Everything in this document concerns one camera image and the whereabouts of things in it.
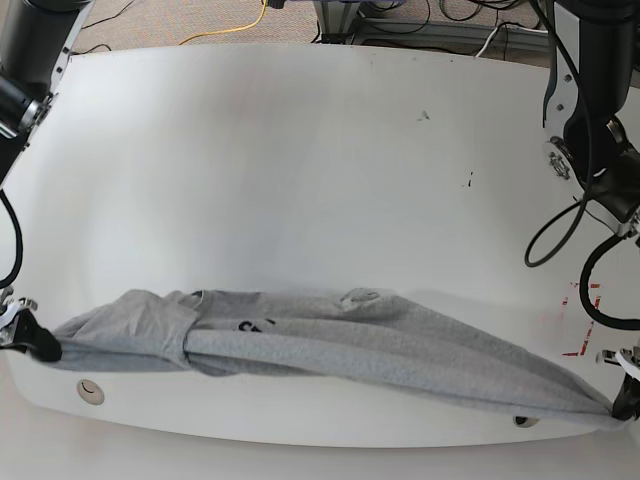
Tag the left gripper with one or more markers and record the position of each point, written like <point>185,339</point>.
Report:
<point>626,404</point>

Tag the right table cable grommet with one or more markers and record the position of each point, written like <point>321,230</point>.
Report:
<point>524,422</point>

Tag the red tape rectangle marking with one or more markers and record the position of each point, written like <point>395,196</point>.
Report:
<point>576,326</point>

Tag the table cable grommet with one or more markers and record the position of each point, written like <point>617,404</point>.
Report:
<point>90,392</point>
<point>524,422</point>

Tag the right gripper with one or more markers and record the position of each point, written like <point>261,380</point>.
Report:
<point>21,332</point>

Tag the left table cable grommet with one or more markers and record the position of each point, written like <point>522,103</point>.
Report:
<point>90,392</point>

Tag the grey t-shirt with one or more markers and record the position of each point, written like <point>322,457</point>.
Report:
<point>365,336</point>

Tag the aluminium frame stand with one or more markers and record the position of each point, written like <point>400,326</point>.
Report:
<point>466,27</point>

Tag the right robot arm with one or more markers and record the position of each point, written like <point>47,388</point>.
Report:
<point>37,38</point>

